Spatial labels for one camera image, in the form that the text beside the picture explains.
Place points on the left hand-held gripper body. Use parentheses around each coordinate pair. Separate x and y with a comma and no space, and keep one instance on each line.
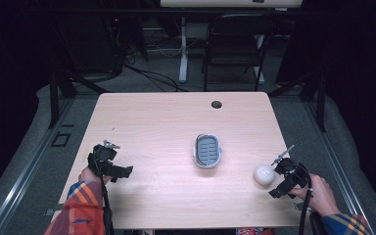
(102,156)

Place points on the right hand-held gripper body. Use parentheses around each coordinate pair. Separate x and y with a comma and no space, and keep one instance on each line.
(289,169)

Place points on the white round soap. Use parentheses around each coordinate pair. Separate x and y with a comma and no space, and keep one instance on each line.
(264,175)

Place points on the grey oval soap dish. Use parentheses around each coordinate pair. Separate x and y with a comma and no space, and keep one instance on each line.
(208,151)

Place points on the person's left hand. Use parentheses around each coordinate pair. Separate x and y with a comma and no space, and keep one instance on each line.
(87,175)

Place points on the person's right hand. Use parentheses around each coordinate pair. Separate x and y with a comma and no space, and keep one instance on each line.
(321,196)

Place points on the red patterned cloth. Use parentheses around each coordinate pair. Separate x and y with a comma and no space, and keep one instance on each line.
(254,231)

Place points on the black metal stand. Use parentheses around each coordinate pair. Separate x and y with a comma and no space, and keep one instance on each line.
(55,98)
(319,98)

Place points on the black folding chair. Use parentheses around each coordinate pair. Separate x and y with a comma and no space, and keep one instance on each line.
(238,42)

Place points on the white desk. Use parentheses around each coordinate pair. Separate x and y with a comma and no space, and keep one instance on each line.
(228,3)

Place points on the grey metal floor rail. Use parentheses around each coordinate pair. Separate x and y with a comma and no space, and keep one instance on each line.
(336,176)
(23,176)

